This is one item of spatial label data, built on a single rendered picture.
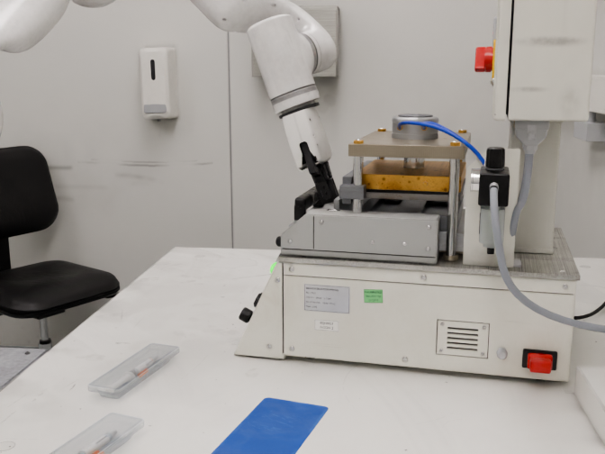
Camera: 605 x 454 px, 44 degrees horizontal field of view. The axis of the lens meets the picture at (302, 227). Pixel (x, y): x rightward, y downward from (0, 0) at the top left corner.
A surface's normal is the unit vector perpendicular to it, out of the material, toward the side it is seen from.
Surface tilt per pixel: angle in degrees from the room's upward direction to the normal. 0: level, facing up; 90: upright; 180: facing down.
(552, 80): 90
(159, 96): 90
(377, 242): 90
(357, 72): 90
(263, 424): 0
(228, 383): 0
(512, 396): 0
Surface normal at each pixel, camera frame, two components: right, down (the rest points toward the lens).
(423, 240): -0.25, 0.20
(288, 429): 0.00, -0.98
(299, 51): 0.71, -0.18
